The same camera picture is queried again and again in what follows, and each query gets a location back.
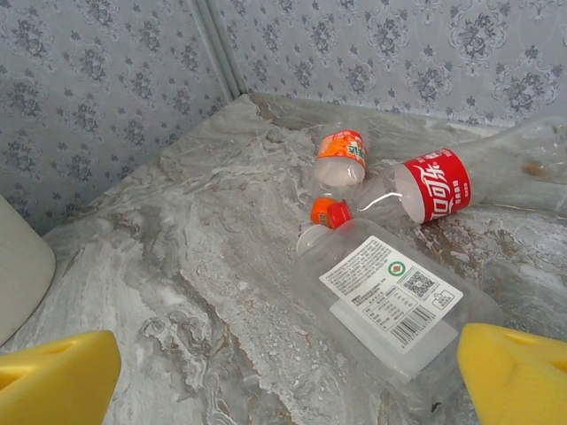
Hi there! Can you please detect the Coca-Cola bottle red label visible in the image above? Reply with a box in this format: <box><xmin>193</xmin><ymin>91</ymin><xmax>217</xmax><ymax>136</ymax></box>
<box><xmin>330</xmin><ymin>115</ymin><xmax>567</xmax><ymax>229</ymax></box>

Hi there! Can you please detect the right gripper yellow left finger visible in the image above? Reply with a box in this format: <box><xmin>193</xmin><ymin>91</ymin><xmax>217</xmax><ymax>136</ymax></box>
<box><xmin>0</xmin><ymin>329</ymin><xmax>122</xmax><ymax>425</ymax></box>

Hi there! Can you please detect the clear square bottle white label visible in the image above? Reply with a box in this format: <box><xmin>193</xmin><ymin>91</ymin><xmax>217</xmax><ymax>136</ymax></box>
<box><xmin>295</xmin><ymin>219</ymin><xmax>506</xmax><ymax>417</ymax></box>

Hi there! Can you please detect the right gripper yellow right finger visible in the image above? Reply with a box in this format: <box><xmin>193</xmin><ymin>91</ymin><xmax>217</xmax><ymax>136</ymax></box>
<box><xmin>457</xmin><ymin>322</ymin><xmax>567</xmax><ymax>425</ymax></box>

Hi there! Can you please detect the orange label soda bottle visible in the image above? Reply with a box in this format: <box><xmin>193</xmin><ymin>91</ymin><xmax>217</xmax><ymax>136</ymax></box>
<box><xmin>309</xmin><ymin>127</ymin><xmax>371</xmax><ymax>229</ymax></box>

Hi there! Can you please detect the beige round bin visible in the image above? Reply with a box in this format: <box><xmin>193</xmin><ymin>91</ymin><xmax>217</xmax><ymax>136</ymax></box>
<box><xmin>0</xmin><ymin>194</ymin><xmax>58</xmax><ymax>349</ymax></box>

